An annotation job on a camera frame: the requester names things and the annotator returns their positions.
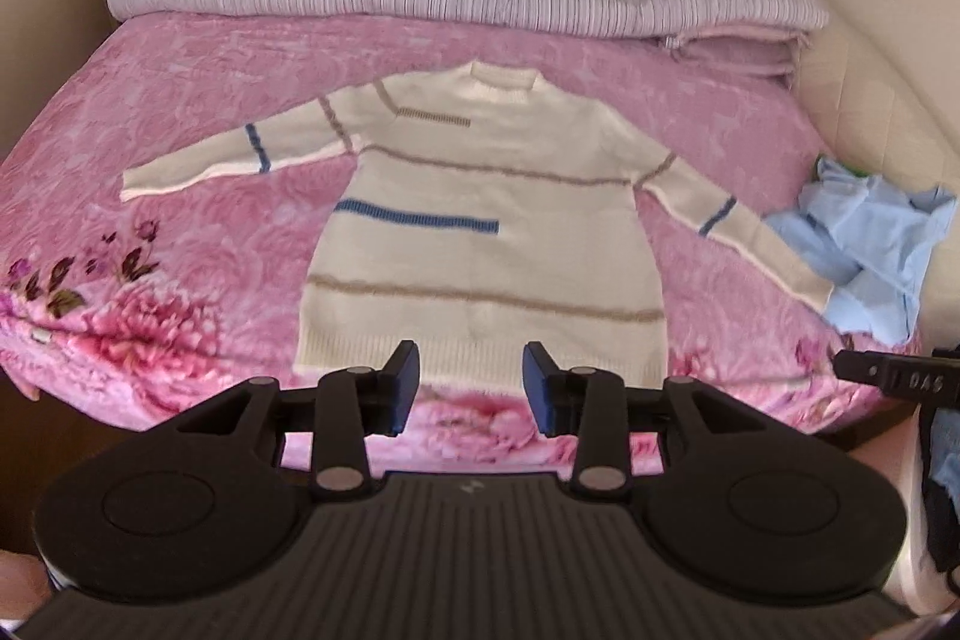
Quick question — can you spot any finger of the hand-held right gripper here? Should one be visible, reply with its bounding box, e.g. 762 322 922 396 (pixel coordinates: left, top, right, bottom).
831 350 887 390

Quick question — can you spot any cream padded headboard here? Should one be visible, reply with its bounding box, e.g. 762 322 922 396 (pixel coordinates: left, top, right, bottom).
739 0 960 206

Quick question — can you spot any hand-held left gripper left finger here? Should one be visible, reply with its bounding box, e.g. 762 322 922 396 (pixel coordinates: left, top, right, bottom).
150 340 422 504

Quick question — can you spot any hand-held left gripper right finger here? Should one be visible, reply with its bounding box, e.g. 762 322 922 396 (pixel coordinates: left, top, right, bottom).
523 340 788 500

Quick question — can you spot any black garment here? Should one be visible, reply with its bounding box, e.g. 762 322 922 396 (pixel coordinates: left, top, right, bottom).
921 479 960 575

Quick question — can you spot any pink floral blanket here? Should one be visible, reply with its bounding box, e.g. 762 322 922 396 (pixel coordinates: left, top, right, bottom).
0 6 923 536

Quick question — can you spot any pink folded bedding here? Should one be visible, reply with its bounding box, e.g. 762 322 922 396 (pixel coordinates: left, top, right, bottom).
660 26 815 82

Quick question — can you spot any cream striped knit sweater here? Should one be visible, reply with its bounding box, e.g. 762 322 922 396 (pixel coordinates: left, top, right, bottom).
120 59 835 390

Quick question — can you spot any light blue garment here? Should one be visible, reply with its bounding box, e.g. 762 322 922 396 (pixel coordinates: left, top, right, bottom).
765 156 957 345

